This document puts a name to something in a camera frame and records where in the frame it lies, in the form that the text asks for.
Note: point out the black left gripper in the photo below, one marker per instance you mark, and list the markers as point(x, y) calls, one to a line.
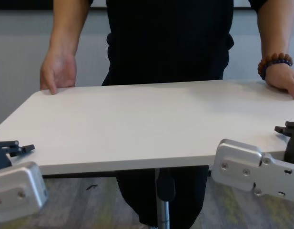
point(0, 158)

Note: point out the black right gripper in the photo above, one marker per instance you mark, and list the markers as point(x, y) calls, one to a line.
point(293, 150)

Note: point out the white rectangular table board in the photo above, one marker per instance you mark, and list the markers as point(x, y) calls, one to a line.
point(137, 124)

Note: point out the person's left forearm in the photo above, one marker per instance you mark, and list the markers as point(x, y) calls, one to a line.
point(275, 28)

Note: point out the person's right forearm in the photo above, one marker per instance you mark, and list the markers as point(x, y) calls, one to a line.
point(68, 26)

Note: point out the person's left hand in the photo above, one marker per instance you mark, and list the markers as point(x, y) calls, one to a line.
point(283, 80)

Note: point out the person's right hand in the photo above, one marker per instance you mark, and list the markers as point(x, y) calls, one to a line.
point(58, 71)

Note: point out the small black bent object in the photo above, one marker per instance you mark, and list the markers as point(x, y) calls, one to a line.
point(92, 187)

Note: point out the person's black-clothed body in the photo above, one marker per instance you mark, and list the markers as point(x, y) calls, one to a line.
point(168, 40)

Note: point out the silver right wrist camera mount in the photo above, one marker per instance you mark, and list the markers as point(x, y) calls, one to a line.
point(242, 162)

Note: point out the black wall trim strip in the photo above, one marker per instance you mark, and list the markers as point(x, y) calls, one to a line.
point(18, 4)

